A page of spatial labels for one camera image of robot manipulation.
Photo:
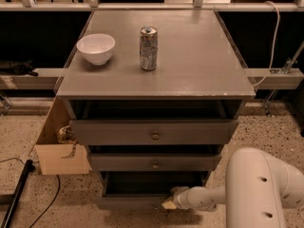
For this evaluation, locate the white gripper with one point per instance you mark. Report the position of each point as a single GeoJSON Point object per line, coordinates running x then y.
{"type": "Point", "coordinates": [182, 199]}

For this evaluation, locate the grey bottom drawer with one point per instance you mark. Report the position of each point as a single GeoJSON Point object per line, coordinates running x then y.
{"type": "Point", "coordinates": [143, 190]}

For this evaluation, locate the grey drawer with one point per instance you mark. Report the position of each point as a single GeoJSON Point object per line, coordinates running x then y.
{"type": "Point", "coordinates": [152, 132]}
{"type": "Point", "coordinates": [143, 190]}
{"type": "Point", "coordinates": [154, 162]}

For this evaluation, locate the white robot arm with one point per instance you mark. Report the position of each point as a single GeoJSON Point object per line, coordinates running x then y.
{"type": "Point", "coordinates": [258, 189]}

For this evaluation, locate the grey middle drawer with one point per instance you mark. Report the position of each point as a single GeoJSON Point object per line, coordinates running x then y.
{"type": "Point", "coordinates": [154, 162]}

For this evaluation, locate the grey top drawer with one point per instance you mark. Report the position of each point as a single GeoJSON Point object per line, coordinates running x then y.
{"type": "Point", "coordinates": [152, 132]}

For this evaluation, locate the grey drawer cabinet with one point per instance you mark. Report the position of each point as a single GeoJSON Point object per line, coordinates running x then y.
{"type": "Point", "coordinates": [198, 76]}

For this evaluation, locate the open cardboard box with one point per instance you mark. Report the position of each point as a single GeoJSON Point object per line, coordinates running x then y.
{"type": "Point", "coordinates": [59, 158]}

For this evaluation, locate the crumpled item in box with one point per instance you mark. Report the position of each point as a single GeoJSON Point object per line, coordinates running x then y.
{"type": "Point", "coordinates": [65, 135]}

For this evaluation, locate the black floor pole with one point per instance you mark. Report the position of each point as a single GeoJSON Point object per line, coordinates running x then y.
{"type": "Point", "coordinates": [11, 200]}

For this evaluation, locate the silver drink can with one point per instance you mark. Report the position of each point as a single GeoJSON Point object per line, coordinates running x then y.
{"type": "Point", "coordinates": [148, 48]}

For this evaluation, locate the white ceramic bowl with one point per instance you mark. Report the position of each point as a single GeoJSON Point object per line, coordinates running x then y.
{"type": "Point", "coordinates": [96, 48]}

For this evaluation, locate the metal frame rail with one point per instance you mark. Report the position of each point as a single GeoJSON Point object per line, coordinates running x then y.
{"type": "Point", "coordinates": [50, 78]}

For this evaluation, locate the metal clamp bracket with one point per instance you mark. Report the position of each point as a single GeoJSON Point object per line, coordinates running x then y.
{"type": "Point", "coordinates": [285, 70]}

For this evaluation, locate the black object on rail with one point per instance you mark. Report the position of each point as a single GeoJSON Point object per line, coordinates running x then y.
{"type": "Point", "coordinates": [17, 68]}

